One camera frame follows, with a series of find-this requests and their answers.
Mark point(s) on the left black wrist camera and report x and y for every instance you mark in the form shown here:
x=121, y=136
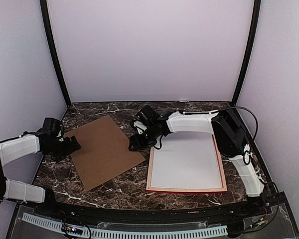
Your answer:
x=52, y=127

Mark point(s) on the left black corner post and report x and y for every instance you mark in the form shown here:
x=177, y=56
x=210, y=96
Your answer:
x=53, y=51

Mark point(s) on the red wooden picture frame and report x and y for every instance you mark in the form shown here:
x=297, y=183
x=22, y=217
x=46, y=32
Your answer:
x=187, y=190

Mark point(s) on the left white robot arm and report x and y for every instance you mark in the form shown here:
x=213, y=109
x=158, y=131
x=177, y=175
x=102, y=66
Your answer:
x=12, y=150

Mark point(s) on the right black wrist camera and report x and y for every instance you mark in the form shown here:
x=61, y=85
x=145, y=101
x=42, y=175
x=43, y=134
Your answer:
x=147, y=116

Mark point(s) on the black corner post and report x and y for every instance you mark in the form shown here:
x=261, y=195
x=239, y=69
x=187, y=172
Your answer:
x=53, y=51
x=248, y=51

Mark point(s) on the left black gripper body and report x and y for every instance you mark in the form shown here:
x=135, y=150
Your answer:
x=59, y=149

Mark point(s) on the right black corner post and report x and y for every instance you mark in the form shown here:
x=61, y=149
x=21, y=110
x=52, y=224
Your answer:
x=248, y=51

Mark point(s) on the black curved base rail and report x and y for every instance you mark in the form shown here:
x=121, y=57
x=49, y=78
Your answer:
x=217, y=214

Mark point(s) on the landscape photo print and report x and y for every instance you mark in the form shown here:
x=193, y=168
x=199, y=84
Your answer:
x=187, y=161

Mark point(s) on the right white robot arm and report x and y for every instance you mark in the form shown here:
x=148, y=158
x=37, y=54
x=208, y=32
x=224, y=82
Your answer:
x=231, y=139

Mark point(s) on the brown cardboard backing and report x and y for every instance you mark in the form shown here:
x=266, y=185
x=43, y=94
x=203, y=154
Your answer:
x=104, y=152

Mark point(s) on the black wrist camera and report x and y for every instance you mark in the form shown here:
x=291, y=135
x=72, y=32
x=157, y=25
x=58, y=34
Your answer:
x=147, y=116
x=52, y=127

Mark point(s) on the white cable duct strip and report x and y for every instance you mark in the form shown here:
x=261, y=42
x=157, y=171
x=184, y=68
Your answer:
x=105, y=230

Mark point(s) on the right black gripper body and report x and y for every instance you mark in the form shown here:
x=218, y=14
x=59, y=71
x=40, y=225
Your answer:
x=150, y=138

